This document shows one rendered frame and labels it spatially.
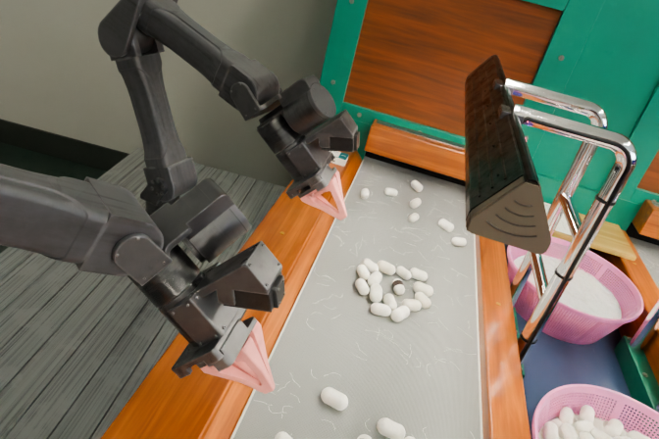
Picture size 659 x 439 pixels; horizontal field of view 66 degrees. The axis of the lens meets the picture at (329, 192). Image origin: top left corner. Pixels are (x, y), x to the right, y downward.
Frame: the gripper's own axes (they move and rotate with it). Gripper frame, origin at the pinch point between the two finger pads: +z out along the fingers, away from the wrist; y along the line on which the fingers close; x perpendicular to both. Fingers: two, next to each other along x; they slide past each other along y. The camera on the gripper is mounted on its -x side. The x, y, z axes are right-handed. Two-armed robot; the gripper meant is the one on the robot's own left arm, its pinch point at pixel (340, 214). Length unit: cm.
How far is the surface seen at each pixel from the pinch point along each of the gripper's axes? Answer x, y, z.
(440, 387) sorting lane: -5.6, -18.4, 23.8
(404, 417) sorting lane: -2.6, -25.7, 20.3
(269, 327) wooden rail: 10.0, -20.1, 3.3
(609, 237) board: -32, 40, 49
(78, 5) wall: 98, 117, -96
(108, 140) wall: 133, 118, -48
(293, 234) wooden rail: 11.7, 2.9, 0.0
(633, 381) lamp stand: -25, 3, 54
